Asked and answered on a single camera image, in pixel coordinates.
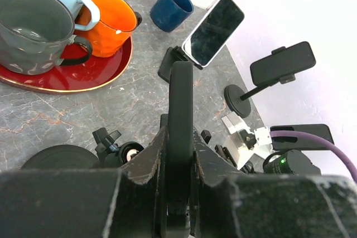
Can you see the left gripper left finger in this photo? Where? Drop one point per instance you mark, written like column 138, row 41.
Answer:
column 84, row 202

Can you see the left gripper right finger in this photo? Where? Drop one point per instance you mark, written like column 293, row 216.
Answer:
column 229, row 203

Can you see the black round-base phone stand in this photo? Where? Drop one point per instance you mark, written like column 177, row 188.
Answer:
column 131, row 155

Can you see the black phone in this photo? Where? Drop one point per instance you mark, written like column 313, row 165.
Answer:
column 179, row 149
column 282, row 62

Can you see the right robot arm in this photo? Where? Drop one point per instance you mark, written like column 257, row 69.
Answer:
column 282, row 155

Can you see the lilac-cased phone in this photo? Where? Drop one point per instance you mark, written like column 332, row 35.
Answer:
column 212, row 32

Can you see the red round tray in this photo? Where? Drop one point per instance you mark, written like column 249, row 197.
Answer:
column 94, row 73

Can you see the orange mug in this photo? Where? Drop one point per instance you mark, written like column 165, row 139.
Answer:
column 117, row 22

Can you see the dark blue mug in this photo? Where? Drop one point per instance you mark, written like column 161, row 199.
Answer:
column 167, row 15

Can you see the grey mug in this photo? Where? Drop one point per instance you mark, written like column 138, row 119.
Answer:
column 38, row 35

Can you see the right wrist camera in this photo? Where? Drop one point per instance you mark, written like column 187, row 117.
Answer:
column 242, row 142

